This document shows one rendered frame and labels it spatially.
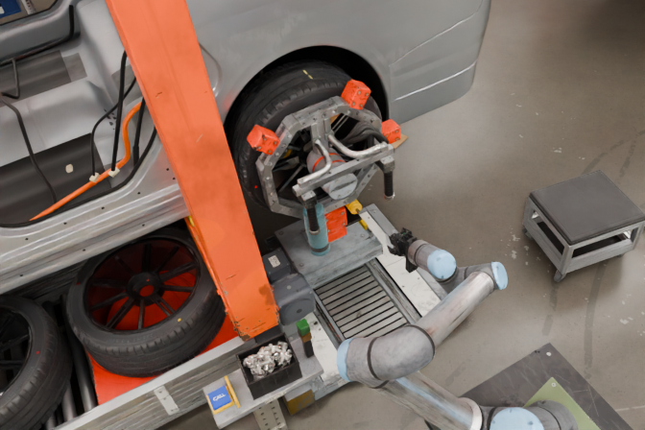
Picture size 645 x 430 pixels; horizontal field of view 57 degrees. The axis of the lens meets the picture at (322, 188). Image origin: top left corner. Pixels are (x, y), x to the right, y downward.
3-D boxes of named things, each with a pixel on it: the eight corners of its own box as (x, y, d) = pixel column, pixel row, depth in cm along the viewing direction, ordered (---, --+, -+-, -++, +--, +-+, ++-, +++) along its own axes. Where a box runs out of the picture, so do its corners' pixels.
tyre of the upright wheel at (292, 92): (381, 77, 273) (260, 38, 231) (410, 103, 257) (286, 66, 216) (318, 193, 299) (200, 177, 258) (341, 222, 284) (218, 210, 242)
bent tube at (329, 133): (363, 124, 240) (361, 103, 233) (388, 150, 227) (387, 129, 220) (324, 140, 236) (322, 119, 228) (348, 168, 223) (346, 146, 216)
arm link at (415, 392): (508, 463, 194) (366, 377, 155) (461, 459, 206) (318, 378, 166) (511, 415, 203) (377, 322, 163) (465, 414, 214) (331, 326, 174)
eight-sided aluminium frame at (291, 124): (378, 179, 274) (371, 80, 236) (386, 187, 270) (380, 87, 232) (271, 227, 260) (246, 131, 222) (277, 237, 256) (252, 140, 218)
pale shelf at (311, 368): (304, 339, 237) (303, 335, 235) (324, 373, 226) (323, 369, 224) (203, 392, 226) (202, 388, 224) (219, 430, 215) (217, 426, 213)
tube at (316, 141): (320, 142, 235) (316, 121, 228) (343, 170, 222) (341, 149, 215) (279, 159, 231) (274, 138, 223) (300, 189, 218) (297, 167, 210)
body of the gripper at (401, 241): (402, 226, 225) (421, 234, 214) (409, 245, 228) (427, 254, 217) (386, 235, 222) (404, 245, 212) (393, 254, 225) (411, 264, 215)
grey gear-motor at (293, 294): (286, 270, 306) (274, 225, 282) (323, 331, 278) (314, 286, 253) (253, 285, 301) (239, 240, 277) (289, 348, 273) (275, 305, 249)
